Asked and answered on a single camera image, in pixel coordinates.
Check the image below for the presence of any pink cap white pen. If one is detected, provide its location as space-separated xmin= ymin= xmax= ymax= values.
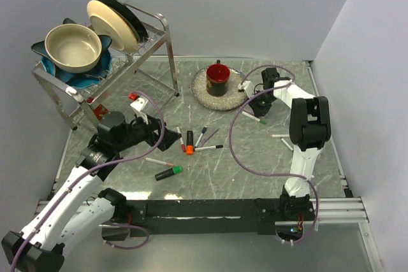
xmin=145 ymin=157 xmax=175 ymax=168

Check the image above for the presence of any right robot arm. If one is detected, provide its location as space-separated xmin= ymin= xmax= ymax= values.
xmin=249 ymin=66 xmax=331 ymax=220

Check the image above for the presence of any orange cap black highlighter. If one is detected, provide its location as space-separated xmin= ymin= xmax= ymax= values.
xmin=186 ymin=130 xmax=195 ymax=155

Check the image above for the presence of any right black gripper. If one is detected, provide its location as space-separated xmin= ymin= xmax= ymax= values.
xmin=245 ymin=90 xmax=277 ymax=118

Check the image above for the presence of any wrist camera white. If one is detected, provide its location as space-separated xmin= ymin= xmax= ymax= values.
xmin=128 ymin=92 xmax=148 ymax=123
xmin=238 ymin=80 xmax=254 ymax=97

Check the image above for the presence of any steel dish rack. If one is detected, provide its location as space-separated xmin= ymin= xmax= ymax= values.
xmin=33 ymin=0 xmax=180 ymax=131

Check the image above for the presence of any blue star-shaped dish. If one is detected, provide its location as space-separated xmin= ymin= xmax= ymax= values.
xmin=31 ymin=18 xmax=112 ymax=89

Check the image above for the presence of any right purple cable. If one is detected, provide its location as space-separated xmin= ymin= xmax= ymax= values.
xmin=229 ymin=64 xmax=319 ymax=244

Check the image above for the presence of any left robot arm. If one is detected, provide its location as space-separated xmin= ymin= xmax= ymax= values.
xmin=1 ymin=111 xmax=181 ymax=271

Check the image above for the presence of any green cap black highlighter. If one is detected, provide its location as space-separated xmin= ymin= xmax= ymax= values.
xmin=155 ymin=166 xmax=182 ymax=182

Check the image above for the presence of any black plate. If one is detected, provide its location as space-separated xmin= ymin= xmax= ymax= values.
xmin=97 ymin=0 xmax=149 ymax=43

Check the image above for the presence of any cream plate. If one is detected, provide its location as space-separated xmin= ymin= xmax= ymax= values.
xmin=87 ymin=0 xmax=139 ymax=54

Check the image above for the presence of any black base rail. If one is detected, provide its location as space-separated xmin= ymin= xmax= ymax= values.
xmin=111 ymin=198 xmax=318 ymax=236

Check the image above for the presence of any beige ceramic bowl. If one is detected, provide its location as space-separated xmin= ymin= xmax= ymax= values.
xmin=44 ymin=24 xmax=102 ymax=74

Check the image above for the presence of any white pen pink tip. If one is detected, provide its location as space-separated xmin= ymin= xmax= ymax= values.
xmin=270 ymin=134 xmax=290 ymax=138

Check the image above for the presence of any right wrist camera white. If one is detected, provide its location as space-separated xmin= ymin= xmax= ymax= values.
xmin=238 ymin=80 xmax=254 ymax=97

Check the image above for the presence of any black red mug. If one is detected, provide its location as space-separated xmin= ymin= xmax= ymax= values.
xmin=206 ymin=60 xmax=231 ymax=97

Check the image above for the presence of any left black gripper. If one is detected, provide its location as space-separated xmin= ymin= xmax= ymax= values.
xmin=114 ymin=110 xmax=181 ymax=152

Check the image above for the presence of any red sticker tag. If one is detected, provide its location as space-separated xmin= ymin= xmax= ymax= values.
xmin=93 ymin=104 xmax=110 ymax=122

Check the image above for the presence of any speckled grey plate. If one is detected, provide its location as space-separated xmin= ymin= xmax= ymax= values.
xmin=191 ymin=66 xmax=247 ymax=111

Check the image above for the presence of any purple pen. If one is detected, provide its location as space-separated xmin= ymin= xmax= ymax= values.
xmin=201 ymin=128 xmax=220 ymax=146

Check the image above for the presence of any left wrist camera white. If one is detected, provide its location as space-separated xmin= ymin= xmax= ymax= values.
xmin=128 ymin=92 xmax=148 ymax=123

